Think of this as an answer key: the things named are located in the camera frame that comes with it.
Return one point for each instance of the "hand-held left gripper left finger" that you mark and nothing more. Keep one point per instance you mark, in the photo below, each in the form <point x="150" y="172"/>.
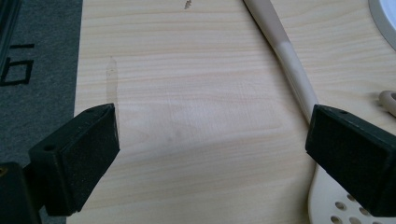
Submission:
<point x="77" y="161"/>

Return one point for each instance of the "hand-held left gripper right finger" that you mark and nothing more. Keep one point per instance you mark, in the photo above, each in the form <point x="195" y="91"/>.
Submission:
<point x="355" y="158"/>

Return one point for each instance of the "beige slotted turner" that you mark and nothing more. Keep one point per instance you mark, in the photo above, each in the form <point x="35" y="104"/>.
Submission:
<point x="387" y="102"/>

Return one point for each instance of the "beige perforated skimmer spoon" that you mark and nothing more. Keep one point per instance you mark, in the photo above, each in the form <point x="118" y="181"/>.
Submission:
<point x="292" y="62"/>

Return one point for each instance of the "white utensil rack stand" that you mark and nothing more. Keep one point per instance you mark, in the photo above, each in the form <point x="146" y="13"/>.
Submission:
<point x="384" y="21"/>

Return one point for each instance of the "black square tape mark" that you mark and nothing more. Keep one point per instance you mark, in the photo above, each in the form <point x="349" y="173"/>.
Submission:
<point x="29" y="71"/>

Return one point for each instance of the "metal floor rail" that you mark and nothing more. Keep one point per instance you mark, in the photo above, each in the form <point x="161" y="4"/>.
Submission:
<point x="7" y="28"/>

